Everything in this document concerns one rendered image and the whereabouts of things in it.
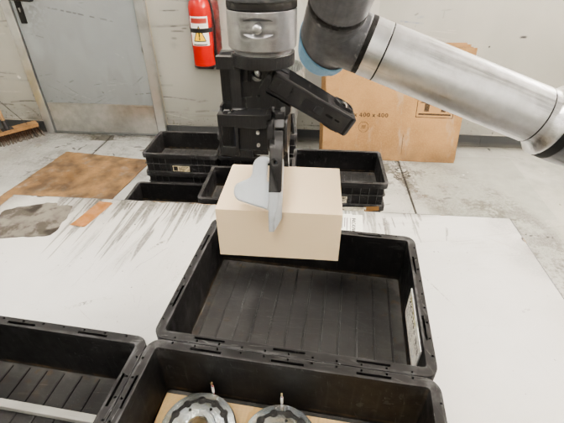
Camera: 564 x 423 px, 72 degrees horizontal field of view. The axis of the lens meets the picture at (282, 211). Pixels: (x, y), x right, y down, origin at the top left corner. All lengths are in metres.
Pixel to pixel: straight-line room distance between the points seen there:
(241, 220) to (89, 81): 3.23
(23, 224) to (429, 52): 1.18
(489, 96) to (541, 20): 2.90
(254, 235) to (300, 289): 0.30
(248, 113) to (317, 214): 0.15
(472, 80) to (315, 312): 0.46
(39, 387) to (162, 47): 2.87
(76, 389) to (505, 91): 0.74
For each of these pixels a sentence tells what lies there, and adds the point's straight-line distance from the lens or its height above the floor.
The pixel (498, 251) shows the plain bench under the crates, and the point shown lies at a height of 0.70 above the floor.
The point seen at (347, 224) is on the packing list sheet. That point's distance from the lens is 1.18.
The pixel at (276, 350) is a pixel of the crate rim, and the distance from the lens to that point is 0.58.
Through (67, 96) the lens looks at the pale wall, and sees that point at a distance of 3.82.
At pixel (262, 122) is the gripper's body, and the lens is 0.46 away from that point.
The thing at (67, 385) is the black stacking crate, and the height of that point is 0.83.
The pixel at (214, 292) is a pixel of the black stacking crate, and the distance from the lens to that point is 0.80.
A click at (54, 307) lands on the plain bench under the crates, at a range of 1.07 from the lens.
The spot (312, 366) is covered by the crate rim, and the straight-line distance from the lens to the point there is 0.56.
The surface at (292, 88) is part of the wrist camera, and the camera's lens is 0.46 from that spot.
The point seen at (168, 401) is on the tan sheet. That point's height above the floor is 0.83.
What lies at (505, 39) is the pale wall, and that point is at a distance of 3.40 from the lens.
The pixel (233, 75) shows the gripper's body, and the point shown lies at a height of 1.27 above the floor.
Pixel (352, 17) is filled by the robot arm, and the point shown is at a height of 1.33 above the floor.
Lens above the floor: 1.40
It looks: 35 degrees down
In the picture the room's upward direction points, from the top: straight up
